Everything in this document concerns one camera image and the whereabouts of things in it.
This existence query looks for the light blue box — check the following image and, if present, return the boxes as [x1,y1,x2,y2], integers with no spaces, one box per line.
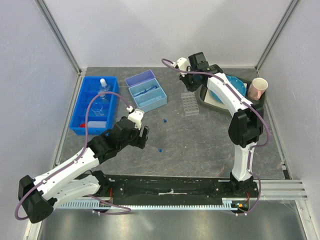
[133,88,167,113]
[128,78,160,98]

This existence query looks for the glass stirring pipette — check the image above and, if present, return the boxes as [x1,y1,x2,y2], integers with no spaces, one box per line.
[140,95,163,103]

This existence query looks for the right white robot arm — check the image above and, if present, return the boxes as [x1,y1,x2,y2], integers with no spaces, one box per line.
[176,52,264,197]

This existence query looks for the purple plastic box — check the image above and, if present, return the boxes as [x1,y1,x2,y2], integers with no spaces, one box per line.
[125,69,156,88]

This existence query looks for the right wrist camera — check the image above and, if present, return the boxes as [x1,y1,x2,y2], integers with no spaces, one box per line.
[176,57,189,72]

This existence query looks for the blue safety glasses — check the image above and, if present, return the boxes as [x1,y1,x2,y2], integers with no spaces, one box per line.
[134,85,158,97]

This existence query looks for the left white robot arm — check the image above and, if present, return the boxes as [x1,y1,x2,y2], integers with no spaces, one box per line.
[14,116,150,224]

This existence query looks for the glass funnel dish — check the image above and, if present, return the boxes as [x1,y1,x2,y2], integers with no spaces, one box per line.
[90,103,105,117]

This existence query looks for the red cap wash bottle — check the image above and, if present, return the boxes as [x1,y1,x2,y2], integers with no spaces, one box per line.
[79,121,107,129]

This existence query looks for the small glass beaker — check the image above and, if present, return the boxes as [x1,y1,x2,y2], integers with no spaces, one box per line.
[98,90,110,103]

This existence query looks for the light blue cable duct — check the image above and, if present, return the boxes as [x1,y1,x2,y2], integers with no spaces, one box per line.
[57,198,251,210]

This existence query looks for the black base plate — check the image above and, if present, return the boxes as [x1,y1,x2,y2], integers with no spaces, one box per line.
[94,175,259,207]

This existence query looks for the clear flask white cap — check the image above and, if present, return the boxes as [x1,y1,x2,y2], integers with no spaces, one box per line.
[99,78,111,92]

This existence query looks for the clear test tube rack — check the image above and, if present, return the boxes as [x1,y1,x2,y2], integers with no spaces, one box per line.
[181,92,200,117]

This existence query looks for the dark grey tray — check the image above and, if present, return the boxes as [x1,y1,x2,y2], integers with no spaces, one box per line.
[197,74,267,116]

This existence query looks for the pink paper cup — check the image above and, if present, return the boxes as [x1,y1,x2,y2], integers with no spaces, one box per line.
[247,77,269,101]

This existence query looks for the white paper sheet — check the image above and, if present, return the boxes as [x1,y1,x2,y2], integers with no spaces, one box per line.
[204,89,225,109]

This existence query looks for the blue compartment bin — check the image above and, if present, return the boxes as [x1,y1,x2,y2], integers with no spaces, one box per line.
[69,76,119,136]

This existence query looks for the teal dotted plate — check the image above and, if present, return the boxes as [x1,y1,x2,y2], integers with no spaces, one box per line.
[210,75,247,103]

